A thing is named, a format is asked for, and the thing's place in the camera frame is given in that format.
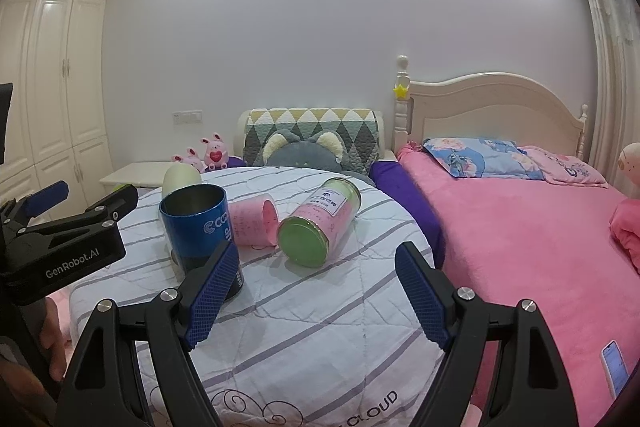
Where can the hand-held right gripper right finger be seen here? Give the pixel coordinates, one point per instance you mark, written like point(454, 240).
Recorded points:
point(425, 297)

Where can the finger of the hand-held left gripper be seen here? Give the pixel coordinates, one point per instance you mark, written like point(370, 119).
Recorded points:
point(117, 202)
point(47, 197)

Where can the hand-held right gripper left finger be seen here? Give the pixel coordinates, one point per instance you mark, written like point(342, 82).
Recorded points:
point(212, 297)

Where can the pink cup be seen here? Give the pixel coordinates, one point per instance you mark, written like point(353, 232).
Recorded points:
point(250, 219)

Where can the pink can with green lid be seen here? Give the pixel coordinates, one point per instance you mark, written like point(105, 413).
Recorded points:
point(320, 217)

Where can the blue metal cup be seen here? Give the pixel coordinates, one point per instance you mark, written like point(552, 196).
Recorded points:
point(200, 227)

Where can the person's left hand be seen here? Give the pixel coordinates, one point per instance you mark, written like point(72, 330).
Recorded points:
point(52, 342)

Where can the white nightstand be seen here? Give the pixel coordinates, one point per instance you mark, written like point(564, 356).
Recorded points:
point(135, 174)

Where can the pale green egg object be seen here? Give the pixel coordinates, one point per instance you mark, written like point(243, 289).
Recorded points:
point(180, 179)

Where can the small pink bunny toy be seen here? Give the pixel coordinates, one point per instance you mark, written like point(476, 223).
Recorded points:
point(190, 161)

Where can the pink blanket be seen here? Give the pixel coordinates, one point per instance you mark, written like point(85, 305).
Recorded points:
point(500, 247)

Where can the striped white quilt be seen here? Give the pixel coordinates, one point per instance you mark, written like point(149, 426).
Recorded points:
point(310, 307)

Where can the purple bed sheet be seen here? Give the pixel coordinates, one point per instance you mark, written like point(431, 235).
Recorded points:
point(400, 192)

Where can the large pink bunny toy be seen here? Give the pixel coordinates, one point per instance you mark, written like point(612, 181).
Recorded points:
point(216, 154)

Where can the cream wardrobe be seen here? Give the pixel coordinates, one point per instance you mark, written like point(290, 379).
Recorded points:
point(55, 82)

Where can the blue printed pillow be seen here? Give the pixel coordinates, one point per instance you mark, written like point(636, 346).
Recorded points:
point(480, 159)

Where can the grey plush cat toy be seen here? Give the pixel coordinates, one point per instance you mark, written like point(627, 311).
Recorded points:
point(300, 154)

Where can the pink printed pillow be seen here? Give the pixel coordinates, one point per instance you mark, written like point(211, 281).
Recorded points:
point(570, 169)

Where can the white phone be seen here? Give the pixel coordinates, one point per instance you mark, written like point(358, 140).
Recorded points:
point(615, 369)

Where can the cream bed headboard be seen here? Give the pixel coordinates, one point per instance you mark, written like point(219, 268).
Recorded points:
point(500, 107)

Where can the diamond-patterned headboard cover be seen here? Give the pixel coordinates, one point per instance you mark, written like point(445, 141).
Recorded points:
point(320, 119)

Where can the yellow star ornament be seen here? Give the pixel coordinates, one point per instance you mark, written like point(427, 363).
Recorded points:
point(400, 91)

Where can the pink plush cushion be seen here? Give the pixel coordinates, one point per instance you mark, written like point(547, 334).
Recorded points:
point(627, 229)

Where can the pale pink plush toy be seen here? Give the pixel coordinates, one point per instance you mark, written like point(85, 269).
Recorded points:
point(631, 164)

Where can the cream curtain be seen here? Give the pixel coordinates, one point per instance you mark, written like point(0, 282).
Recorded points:
point(610, 57)

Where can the wall socket panel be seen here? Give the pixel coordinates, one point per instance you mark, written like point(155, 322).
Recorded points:
point(187, 116)

